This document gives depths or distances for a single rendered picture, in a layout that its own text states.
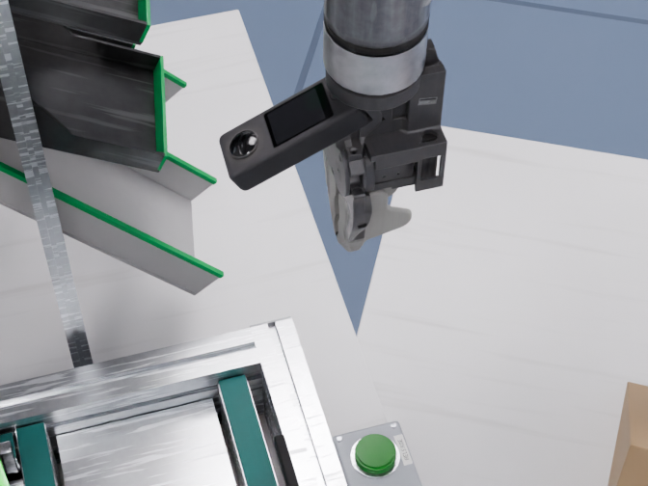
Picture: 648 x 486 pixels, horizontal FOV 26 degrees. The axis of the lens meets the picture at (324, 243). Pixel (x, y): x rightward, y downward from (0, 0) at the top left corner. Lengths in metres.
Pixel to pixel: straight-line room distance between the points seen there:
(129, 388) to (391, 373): 0.30
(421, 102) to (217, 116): 0.76
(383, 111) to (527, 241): 0.64
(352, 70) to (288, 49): 2.12
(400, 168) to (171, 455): 0.47
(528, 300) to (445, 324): 0.10
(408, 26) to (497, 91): 2.07
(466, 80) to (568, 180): 1.34
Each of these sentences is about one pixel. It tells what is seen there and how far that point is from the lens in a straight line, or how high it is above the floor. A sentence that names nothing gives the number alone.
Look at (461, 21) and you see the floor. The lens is 3.19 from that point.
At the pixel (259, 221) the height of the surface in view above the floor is 0.86.
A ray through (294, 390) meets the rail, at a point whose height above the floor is 0.95.
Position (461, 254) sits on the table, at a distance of 1.65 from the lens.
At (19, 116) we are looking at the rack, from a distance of 1.21.
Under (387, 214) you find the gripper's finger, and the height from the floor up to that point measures 1.28.
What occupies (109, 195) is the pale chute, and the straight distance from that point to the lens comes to 1.44.
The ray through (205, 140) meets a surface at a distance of 1.77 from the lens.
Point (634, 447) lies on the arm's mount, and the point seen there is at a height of 1.06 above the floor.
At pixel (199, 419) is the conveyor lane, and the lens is 1.46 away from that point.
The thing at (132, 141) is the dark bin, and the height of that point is 1.20.
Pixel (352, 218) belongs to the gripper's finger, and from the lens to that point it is 1.10.
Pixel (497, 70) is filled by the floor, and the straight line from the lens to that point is 3.09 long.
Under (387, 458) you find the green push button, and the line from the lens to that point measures 1.36.
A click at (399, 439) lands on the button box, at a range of 1.39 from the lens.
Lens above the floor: 2.16
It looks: 52 degrees down
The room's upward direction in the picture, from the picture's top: straight up
